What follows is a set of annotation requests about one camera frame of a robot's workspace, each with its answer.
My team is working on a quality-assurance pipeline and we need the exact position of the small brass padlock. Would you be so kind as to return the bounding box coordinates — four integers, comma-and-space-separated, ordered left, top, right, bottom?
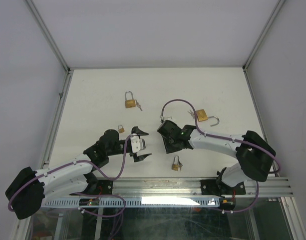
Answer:
117, 124, 125, 134

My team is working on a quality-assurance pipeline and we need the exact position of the silver key pair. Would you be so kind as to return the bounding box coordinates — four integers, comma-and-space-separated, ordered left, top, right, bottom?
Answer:
135, 100, 143, 111

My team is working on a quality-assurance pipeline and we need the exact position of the medium brass padlock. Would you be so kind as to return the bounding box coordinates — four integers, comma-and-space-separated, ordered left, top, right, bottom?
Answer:
124, 91, 136, 109

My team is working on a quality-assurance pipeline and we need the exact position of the large brass padlock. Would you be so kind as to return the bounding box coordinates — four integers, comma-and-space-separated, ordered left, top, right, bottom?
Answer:
194, 109, 220, 127

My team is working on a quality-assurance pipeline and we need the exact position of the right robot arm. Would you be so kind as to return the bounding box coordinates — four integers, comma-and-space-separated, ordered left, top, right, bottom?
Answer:
157, 120, 276, 197

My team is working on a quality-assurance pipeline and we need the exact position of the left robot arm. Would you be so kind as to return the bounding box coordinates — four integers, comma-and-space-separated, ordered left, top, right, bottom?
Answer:
5, 126, 149, 220

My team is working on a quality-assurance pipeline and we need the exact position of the brass padlock with keys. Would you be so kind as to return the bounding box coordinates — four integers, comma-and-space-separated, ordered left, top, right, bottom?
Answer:
171, 155, 180, 171

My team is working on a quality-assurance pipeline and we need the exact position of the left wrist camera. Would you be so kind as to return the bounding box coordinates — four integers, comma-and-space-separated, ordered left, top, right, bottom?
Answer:
130, 134, 146, 154

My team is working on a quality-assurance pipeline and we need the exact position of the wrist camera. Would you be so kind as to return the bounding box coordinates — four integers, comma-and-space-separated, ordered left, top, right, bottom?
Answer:
130, 134, 146, 154
160, 115, 173, 123

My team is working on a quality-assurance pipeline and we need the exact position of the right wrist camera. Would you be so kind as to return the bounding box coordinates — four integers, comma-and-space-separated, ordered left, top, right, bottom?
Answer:
160, 115, 173, 123

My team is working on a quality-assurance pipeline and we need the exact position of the aluminium front rail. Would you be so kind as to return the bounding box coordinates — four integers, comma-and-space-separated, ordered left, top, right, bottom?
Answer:
112, 177, 294, 198

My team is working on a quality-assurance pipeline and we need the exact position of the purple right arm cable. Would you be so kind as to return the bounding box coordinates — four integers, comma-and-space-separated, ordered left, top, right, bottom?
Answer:
160, 99, 281, 215

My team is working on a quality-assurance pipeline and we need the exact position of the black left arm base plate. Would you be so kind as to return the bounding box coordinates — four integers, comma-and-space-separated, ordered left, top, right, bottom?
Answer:
92, 179, 113, 195

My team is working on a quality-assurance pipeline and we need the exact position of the grey slotted cable duct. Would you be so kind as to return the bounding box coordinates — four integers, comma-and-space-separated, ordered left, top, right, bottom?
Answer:
44, 196, 220, 209

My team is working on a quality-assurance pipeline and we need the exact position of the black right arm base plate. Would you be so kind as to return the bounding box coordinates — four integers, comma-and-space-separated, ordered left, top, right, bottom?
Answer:
200, 179, 246, 198

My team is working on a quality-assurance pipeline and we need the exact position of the left aluminium frame post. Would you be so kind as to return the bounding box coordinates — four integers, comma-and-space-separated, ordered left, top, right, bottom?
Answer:
23, 0, 70, 73

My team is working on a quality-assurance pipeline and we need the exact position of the aluminium frame post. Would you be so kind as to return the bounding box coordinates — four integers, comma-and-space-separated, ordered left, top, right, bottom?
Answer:
242, 0, 287, 71
23, 0, 70, 73

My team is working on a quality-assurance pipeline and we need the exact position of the right aluminium frame post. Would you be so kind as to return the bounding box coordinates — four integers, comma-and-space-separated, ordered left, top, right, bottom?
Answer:
242, 0, 287, 71

